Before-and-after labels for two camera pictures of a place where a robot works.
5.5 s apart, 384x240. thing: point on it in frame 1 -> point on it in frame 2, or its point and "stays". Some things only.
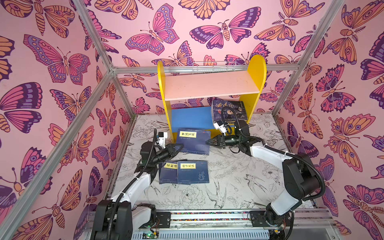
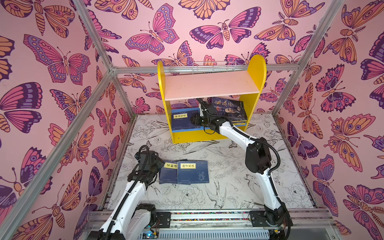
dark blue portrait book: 238,107 stays
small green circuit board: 149,235 stays
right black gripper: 221,141 -> 197,119
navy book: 192,172 stays
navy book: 168,172 stays
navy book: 194,140 -> 181,120
